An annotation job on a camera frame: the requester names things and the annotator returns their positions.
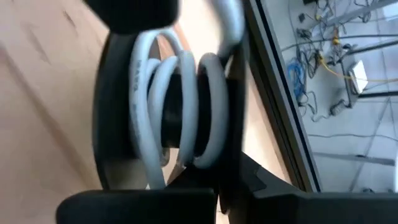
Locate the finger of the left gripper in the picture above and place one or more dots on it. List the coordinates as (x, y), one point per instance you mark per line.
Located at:
(130, 15)

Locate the white flat box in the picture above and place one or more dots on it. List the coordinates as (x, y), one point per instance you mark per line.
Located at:
(359, 76)

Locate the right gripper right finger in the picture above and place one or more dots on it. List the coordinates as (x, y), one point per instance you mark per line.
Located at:
(311, 208)

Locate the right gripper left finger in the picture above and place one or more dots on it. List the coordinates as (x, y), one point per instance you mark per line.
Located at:
(140, 208)

